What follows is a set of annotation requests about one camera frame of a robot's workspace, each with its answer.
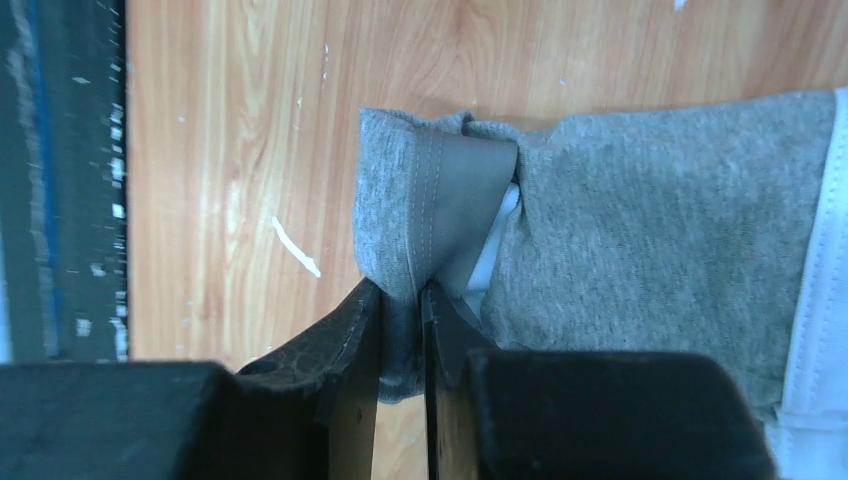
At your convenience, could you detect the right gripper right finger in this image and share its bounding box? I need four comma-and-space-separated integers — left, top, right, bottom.
421, 282, 496, 479

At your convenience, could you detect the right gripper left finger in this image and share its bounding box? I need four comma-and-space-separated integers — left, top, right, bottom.
237, 280, 381, 479

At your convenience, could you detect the grey underwear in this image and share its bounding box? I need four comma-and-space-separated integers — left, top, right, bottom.
353, 88, 847, 479

